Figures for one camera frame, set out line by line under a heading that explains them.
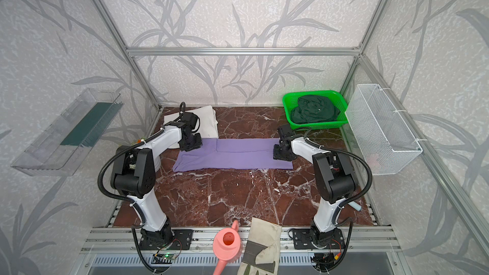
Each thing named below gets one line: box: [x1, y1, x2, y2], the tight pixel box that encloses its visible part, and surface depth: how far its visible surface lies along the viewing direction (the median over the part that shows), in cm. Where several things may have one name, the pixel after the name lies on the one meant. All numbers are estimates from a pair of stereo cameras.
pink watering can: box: [212, 219, 243, 275], surface depth 64 cm
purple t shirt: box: [172, 138, 294, 172], surface depth 98 cm
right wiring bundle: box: [310, 251, 344, 273], surface depth 71 cm
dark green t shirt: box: [290, 94, 341, 125], surface depth 114 cm
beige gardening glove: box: [237, 217, 283, 275], surface depth 72 cm
